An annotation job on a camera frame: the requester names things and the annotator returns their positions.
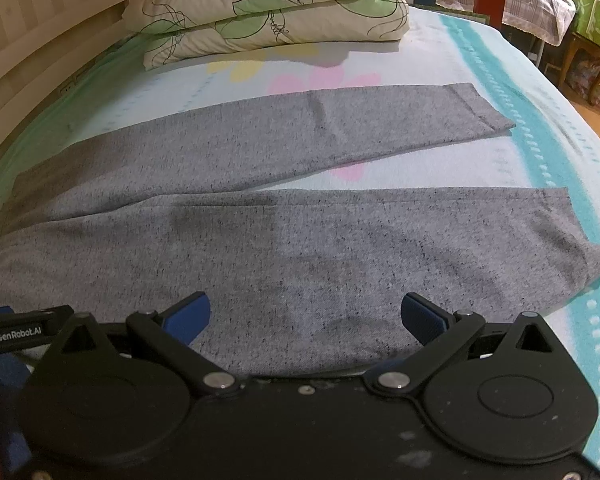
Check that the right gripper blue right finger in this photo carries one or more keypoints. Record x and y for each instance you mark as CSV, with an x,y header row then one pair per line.
x,y
443,335

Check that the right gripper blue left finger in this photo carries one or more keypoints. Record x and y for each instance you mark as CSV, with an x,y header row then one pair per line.
x,y
160,344

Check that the grey knit pants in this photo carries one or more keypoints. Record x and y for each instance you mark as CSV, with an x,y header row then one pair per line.
x,y
299,280

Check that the floral pastel bed sheet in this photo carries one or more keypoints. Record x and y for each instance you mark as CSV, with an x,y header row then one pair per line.
x,y
549,144

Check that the wooden side table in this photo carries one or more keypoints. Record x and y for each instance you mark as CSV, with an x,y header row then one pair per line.
x,y
579,47

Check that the lower floral white pillow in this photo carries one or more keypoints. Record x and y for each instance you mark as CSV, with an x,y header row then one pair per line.
x,y
341,20

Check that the plaid bedding pile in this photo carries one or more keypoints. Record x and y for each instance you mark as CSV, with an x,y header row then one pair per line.
x,y
547,20

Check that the cream wooden bed rail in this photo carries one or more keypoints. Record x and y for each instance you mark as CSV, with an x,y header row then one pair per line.
x,y
43,43

